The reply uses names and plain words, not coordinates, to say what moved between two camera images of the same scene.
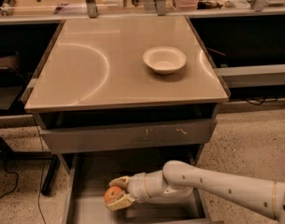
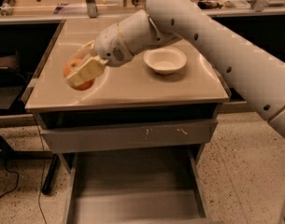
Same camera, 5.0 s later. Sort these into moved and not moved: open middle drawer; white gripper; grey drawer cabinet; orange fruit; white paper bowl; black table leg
Moved: white gripper; orange fruit
Not moved: white paper bowl; open middle drawer; grey drawer cabinet; black table leg
